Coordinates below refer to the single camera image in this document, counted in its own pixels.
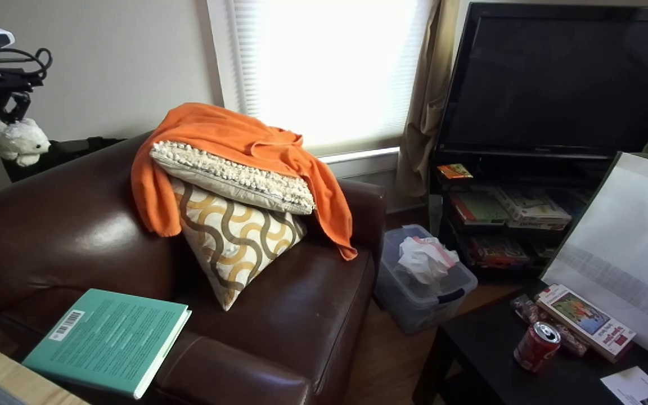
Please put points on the white fluffy plush toy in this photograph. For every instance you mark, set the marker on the white fluffy plush toy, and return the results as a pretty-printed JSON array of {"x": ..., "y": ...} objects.
[{"x": 23, "y": 142}]

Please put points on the brown leather armchair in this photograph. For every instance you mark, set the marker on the brown leather armchair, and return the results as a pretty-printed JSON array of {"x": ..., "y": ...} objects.
[{"x": 288, "y": 341}]

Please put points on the orange fleece blanket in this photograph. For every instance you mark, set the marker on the orange fleece blanket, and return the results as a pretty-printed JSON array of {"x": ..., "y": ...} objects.
[{"x": 243, "y": 140}]

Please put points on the cream knitted pillow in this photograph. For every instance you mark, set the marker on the cream knitted pillow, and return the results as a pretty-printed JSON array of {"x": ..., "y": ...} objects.
[{"x": 233, "y": 179}]

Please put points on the wooden side table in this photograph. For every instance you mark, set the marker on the wooden side table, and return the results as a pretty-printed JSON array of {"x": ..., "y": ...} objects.
[{"x": 32, "y": 387}]

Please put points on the green hardcover book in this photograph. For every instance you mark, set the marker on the green hardcover book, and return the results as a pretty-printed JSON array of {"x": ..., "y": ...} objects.
[{"x": 110, "y": 341}]

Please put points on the yellow patterned cushion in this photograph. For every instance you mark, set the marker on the yellow patterned cushion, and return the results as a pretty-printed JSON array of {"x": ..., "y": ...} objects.
[{"x": 233, "y": 242}]

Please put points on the white window blind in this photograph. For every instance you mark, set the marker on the white window blind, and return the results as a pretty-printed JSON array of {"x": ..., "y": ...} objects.
[{"x": 339, "y": 73}]

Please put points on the beige curtain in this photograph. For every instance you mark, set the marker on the beige curtain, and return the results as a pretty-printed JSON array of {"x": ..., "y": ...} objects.
[{"x": 429, "y": 94}]

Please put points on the clear plastic storage bin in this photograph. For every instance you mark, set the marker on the clear plastic storage bin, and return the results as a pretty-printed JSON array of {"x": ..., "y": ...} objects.
[{"x": 420, "y": 281}]

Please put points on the black flat screen television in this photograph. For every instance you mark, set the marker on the black flat screen television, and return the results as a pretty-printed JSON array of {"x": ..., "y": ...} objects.
[{"x": 550, "y": 80}]

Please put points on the red soda can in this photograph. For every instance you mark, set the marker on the red soda can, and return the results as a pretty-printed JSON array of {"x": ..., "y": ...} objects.
[{"x": 536, "y": 347}]

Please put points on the black coffee table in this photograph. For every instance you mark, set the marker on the black coffee table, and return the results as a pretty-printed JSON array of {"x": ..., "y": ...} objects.
[{"x": 470, "y": 362}]

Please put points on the white shopping bag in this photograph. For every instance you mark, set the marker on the white shopping bag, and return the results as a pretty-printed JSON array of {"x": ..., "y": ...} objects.
[{"x": 605, "y": 254}]

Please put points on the colourful card box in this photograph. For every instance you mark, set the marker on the colourful card box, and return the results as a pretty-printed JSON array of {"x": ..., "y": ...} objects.
[{"x": 596, "y": 329}]

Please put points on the white paper sheet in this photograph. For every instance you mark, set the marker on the white paper sheet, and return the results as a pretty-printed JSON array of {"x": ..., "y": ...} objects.
[{"x": 629, "y": 385}]

